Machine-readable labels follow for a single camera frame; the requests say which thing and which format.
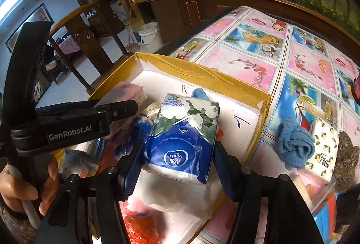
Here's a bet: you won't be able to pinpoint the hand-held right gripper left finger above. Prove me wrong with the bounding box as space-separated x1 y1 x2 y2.
36 145 145 244

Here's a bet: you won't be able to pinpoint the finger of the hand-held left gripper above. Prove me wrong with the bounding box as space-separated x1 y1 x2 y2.
36 99 139 124

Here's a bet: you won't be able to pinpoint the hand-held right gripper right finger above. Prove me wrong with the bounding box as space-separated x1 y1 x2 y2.
215 143 324 244

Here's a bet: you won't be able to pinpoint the clear bag white contents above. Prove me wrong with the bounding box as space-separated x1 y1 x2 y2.
138 171 220 218

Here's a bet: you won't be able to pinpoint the yellow-edged white box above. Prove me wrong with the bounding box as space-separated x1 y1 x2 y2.
49 52 271 244

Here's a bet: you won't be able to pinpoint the blue floral tissue pack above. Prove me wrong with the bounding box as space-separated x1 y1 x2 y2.
142 93 220 185

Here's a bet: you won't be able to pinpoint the blue towel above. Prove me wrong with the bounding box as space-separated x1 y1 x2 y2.
274 117 315 170

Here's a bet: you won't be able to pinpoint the lemon print tissue pack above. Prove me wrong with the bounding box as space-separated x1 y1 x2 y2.
305 117 341 184

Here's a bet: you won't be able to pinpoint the person's left forearm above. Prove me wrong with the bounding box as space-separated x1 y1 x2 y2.
0 205 37 244

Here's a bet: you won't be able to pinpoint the person's left hand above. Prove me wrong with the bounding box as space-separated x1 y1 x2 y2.
0 158 59 219

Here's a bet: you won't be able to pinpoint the blue white tissue pack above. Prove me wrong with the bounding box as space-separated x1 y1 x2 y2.
108 102 162 154

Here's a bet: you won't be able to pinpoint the red mesh scrubber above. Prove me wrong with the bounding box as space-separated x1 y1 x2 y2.
124 210 161 244

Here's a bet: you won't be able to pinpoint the wooden chair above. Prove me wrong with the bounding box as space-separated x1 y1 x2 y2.
49 0 124 94

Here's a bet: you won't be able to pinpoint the white bucket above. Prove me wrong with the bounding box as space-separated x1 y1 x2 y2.
138 22 158 45

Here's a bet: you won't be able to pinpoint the fluorescent tube light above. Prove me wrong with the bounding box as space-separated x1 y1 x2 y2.
0 0 20 12

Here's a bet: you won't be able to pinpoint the wooden sideboard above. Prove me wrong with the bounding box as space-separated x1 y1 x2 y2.
129 0 360 49

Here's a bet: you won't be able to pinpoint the steel wool scourer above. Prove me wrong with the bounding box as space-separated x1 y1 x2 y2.
333 131 360 194

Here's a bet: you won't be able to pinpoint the framed wall picture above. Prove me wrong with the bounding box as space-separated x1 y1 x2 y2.
6 3 54 53

